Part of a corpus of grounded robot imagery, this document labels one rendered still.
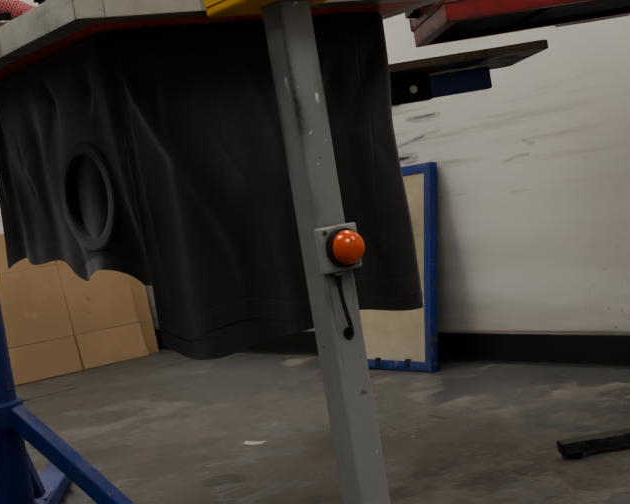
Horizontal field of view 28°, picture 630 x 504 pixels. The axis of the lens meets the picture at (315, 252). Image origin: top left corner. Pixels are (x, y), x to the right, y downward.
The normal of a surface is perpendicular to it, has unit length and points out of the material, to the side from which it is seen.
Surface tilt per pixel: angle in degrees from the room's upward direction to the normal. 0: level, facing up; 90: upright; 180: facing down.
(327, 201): 90
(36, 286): 78
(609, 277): 90
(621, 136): 90
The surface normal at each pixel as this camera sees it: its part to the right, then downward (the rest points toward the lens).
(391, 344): -0.84, -0.06
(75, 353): 0.49, -0.29
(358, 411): 0.55, -0.05
